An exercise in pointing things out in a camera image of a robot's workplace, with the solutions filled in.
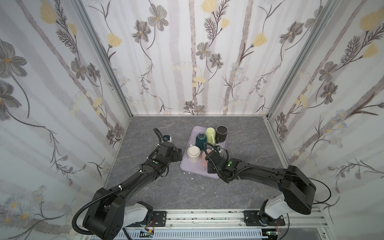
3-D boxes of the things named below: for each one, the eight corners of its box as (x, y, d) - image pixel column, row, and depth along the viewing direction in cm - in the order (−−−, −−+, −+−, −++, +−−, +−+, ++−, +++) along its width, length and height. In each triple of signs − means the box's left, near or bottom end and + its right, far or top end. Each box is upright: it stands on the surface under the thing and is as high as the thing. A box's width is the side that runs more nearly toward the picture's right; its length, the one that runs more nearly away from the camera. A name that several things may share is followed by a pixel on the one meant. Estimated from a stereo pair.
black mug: (215, 145, 105) (217, 137, 97) (214, 134, 112) (215, 125, 104) (226, 145, 105) (229, 137, 97) (224, 134, 112) (227, 125, 104)
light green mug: (206, 146, 104) (207, 138, 96) (205, 135, 110) (206, 127, 103) (214, 146, 104) (216, 138, 97) (213, 135, 110) (214, 127, 103)
